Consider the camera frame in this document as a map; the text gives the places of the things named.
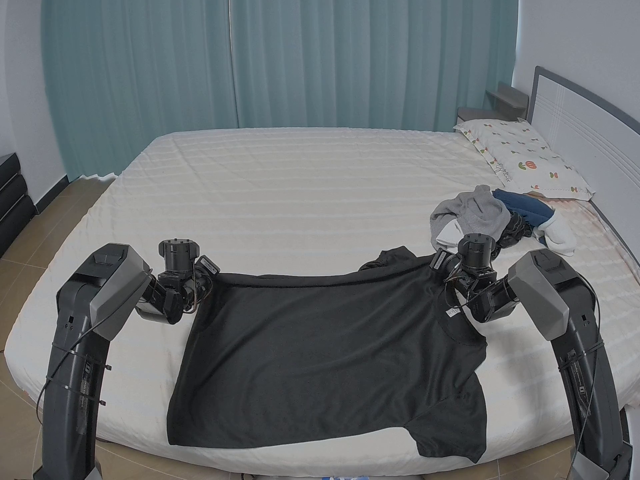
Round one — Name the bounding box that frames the white printed pillow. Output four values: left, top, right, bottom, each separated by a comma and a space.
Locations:
453, 117, 596, 203

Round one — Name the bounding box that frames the black chest of drawers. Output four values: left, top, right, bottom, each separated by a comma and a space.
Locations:
0, 152, 37, 258

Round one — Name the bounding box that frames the grey bedside table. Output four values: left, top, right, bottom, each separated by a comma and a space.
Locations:
457, 80, 529, 124

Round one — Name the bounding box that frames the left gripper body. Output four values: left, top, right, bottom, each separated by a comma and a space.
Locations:
192, 268, 216, 309

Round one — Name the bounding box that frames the blue-green curtain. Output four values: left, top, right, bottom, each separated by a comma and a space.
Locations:
230, 0, 518, 131
42, 0, 238, 181

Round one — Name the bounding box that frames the bed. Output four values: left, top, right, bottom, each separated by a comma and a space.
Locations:
2, 65, 640, 469

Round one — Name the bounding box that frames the pile of clothes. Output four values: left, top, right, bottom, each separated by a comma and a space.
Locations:
430, 184, 577, 258

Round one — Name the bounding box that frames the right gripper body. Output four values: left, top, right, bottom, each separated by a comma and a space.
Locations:
446, 264, 473, 305

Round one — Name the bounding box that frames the black T-shirt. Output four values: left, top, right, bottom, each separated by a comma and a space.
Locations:
166, 249, 488, 464

